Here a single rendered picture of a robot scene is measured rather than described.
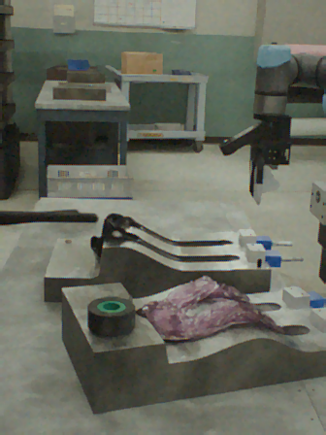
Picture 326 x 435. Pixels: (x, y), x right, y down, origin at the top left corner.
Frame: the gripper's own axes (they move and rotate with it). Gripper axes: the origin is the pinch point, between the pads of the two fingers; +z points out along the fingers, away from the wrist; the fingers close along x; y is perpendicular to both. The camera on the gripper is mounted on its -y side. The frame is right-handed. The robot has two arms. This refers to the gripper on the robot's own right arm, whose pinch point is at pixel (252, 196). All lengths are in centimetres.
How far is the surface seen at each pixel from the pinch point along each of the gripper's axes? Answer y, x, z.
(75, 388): -38, -53, 21
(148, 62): -15, 572, 3
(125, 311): -30, -53, 6
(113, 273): -32.9, -17.8, 13.7
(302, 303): 6.0, -30.5, 14.2
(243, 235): -2.1, -2.4, 9.2
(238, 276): -5.3, -17.8, 13.7
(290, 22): 145, 612, -45
